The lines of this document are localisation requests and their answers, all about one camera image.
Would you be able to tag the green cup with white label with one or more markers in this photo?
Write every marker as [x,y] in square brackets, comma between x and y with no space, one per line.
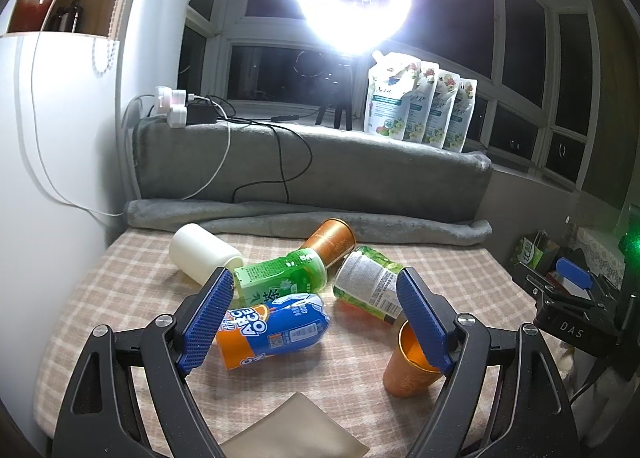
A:
[367,288]

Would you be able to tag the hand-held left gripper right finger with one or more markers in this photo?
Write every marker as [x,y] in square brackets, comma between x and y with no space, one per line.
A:
[422,325]

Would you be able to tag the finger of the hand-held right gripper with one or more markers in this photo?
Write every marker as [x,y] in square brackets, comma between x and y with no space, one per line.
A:
[575,273]

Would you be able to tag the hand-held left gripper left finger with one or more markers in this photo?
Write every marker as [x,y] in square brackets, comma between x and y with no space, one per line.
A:
[206,320]

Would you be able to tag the white charger plug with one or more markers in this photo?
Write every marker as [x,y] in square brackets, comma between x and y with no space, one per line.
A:
[162,99]
[179,98]
[176,117]

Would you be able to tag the plain orange cup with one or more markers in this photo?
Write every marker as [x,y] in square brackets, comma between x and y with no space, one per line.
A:
[407,368]

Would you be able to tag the grey blanket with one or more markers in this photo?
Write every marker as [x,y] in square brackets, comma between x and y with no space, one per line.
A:
[350,173]

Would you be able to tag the blue orange drink bottle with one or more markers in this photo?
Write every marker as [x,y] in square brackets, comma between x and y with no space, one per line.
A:
[280,330]

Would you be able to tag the tan folded cloth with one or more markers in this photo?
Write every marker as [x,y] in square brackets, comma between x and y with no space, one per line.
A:
[300,430]

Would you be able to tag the large flower print refill pouch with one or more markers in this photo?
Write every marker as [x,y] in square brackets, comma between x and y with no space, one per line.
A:
[387,98]

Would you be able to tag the plaid bed sheet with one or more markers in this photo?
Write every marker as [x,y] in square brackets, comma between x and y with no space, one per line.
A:
[115,288]

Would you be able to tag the green tea bottle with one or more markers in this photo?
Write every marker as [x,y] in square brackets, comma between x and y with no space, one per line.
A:
[285,280]

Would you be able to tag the green box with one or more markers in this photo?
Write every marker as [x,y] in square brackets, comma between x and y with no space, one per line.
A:
[535,250]

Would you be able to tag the orange cup with pale base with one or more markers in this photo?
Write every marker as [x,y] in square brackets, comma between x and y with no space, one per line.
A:
[331,240]

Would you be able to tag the black power adapter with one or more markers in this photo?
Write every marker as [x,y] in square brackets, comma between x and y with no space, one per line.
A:
[200,114]

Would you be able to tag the black tripod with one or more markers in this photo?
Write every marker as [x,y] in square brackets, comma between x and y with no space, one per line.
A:
[342,98]

